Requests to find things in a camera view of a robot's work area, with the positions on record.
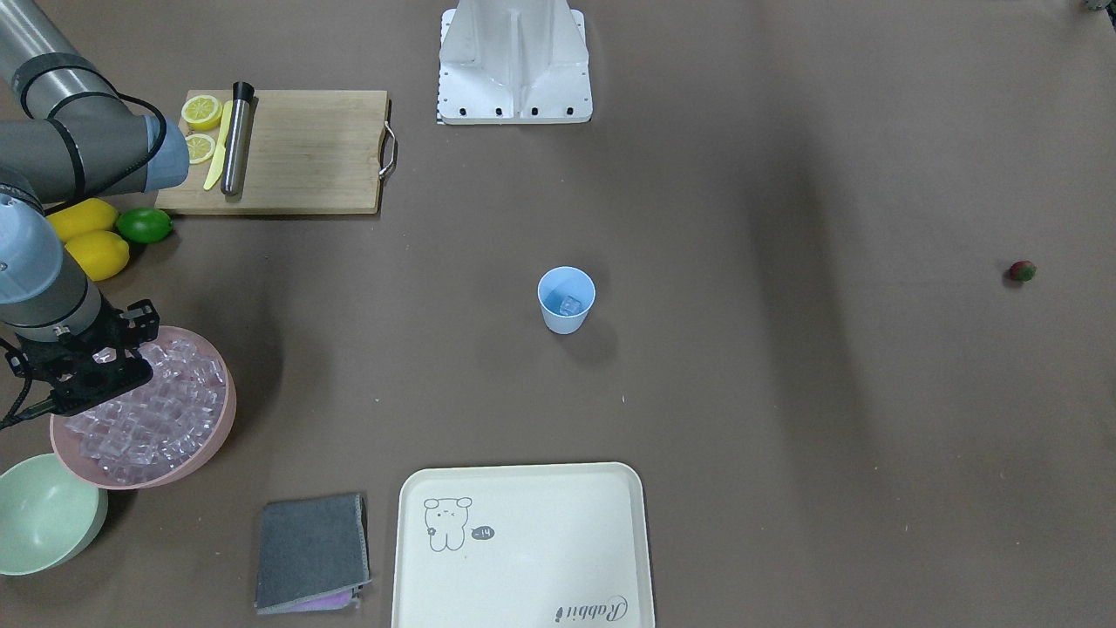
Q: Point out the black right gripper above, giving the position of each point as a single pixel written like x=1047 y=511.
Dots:
x=137 y=317

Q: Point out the ice cube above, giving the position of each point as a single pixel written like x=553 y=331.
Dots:
x=569 y=307

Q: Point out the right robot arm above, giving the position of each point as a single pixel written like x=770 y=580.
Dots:
x=80 y=138

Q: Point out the pile of clear ice cubes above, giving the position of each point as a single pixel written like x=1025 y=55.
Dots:
x=166 y=410

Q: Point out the light blue plastic cup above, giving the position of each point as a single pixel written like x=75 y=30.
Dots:
x=565 y=295

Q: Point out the pink bowl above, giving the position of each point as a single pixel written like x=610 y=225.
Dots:
x=214 y=427

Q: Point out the yellow lemon near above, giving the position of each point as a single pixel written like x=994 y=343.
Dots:
x=101 y=254

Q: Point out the yellow lemon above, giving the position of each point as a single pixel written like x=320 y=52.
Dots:
x=86 y=216
x=101 y=254

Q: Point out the mint green bowl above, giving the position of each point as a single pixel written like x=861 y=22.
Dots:
x=48 y=515

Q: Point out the yellow lemon far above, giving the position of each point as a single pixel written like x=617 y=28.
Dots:
x=86 y=216

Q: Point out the green lime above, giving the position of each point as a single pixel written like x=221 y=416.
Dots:
x=144 y=226

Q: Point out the yellow plastic knife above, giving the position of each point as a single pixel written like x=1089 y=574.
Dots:
x=218 y=159

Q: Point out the steel muddler rod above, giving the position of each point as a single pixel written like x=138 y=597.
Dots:
x=238 y=139

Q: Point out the lemon half lower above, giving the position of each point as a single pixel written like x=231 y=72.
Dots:
x=200 y=148

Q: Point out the lemon half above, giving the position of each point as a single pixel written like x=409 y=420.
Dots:
x=200 y=148
x=202 y=112

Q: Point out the lemon half upper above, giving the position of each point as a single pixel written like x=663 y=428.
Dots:
x=202 y=112

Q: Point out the grey folded cloth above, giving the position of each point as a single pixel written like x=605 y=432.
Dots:
x=313 y=555

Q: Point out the wooden cutting board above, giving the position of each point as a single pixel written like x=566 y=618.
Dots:
x=312 y=153

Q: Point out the cream rabbit tray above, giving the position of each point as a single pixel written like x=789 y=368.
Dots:
x=550 y=545

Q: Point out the red strawberry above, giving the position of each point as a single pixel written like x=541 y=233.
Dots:
x=1022 y=271

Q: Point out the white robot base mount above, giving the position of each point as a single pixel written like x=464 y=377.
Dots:
x=513 y=62

